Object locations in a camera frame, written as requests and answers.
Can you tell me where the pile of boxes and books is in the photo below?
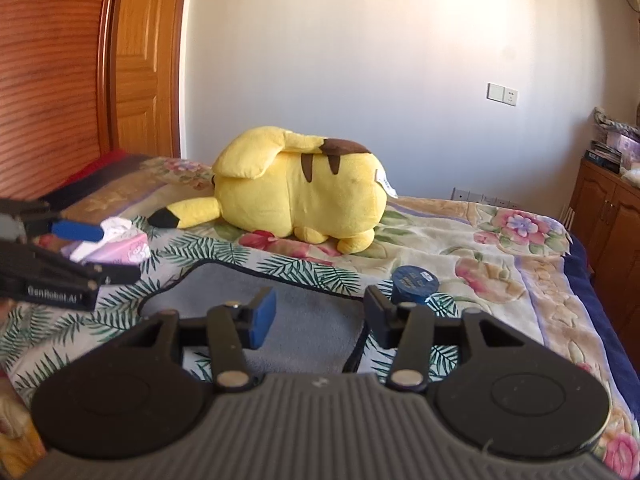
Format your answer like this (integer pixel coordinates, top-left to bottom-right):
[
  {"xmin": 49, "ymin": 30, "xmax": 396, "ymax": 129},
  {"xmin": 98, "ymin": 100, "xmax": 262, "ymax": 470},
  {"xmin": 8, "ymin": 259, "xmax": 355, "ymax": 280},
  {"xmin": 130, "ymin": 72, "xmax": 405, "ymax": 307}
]
[{"xmin": 584, "ymin": 107, "xmax": 639, "ymax": 174}]

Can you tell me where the purple and grey towel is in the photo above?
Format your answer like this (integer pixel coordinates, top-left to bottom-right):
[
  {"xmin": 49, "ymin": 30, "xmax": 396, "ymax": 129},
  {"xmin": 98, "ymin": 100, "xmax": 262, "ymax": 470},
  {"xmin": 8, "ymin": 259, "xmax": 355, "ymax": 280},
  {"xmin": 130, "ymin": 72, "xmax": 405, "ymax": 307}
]
[{"xmin": 139, "ymin": 260, "xmax": 369, "ymax": 374}]

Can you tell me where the white wall switch socket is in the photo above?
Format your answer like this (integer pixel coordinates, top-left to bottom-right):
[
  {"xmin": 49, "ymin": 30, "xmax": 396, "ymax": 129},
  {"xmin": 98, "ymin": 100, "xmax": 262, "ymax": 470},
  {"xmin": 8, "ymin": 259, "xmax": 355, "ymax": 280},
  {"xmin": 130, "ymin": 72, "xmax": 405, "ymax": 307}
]
[{"xmin": 486, "ymin": 84, "xmax": 518, "ymax": 107}]

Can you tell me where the white wall power strip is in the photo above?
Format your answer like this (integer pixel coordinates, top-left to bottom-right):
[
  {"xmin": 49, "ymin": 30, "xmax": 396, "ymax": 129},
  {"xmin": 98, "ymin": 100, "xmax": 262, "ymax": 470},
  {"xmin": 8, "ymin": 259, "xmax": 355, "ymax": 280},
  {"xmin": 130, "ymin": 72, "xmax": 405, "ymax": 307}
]
[{"xmin": 450, "ymin": 188, "xmax": 518, "ymax": 209}]

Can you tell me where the red and dark pillow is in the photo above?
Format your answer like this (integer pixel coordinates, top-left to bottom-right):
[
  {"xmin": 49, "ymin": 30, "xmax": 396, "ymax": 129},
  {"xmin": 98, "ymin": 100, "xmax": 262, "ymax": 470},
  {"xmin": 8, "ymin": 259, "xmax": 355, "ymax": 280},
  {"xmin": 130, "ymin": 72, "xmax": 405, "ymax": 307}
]
[{"xmin": 39, "ymin": 150, "xmax": 151, "ymax": 211}]

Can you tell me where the wooden slatted headboard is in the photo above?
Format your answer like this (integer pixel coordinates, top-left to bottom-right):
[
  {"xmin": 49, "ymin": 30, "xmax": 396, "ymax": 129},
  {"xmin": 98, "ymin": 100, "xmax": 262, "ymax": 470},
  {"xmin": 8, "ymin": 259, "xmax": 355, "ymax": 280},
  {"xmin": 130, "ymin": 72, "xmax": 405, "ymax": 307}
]
[{"xmin": 1, "ymin": 0, "xmax": 107, "ymax": 198}]

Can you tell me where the wooden side cabinet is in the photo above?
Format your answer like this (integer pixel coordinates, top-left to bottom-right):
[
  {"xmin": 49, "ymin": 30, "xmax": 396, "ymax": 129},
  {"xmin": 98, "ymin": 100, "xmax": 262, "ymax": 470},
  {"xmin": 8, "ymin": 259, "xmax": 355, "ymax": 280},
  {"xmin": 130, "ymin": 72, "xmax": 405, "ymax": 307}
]
[{"xmin": 566, "ymin": 156, "xmax": 640, "ymax": 340}]

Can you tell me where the wooden door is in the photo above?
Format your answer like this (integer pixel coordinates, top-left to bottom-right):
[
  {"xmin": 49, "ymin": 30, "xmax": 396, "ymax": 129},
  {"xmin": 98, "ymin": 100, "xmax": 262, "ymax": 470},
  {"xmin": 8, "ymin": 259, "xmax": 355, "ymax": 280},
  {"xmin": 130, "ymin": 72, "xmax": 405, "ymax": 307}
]
[{"xmin": 108, "ymin": 0, "xmax": 184, "ymax": 157}]

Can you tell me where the palm leaf print cloth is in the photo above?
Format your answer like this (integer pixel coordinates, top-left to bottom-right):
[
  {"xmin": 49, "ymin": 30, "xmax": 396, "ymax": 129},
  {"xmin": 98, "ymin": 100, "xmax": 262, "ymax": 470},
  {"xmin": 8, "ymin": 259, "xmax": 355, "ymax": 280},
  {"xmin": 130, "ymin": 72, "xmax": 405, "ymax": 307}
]
[{"xmin": 1, "ymin": 210, "xmax": 471, "ymax": 400}]

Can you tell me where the pink tissue box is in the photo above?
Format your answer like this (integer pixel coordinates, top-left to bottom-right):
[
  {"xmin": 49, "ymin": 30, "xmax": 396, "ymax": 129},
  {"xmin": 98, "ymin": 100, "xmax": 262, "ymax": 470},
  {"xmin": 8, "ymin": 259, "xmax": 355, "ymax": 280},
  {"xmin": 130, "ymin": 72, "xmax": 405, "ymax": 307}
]
[{"xmin": 62, "ymin": 217, "xmax": 151, "ymax": 264}]

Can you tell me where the yellow Pikachu plush toy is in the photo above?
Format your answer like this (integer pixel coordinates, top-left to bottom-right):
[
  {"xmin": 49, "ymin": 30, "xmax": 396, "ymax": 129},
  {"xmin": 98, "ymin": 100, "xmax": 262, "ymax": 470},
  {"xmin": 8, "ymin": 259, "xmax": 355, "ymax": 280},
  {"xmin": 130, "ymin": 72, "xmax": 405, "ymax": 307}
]
[{"xmin": 148, "ymin": 127, "xmax": 397, "ymax": 255}]

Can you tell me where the dark blue cup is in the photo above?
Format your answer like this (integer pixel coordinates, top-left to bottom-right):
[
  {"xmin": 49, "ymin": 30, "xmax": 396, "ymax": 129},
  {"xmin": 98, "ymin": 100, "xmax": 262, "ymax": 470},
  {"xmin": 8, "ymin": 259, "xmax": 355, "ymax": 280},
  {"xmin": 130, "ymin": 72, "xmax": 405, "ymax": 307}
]
[{"xmin": 390, "ymin": 266, "xmax": 439, "ymax": 304}]

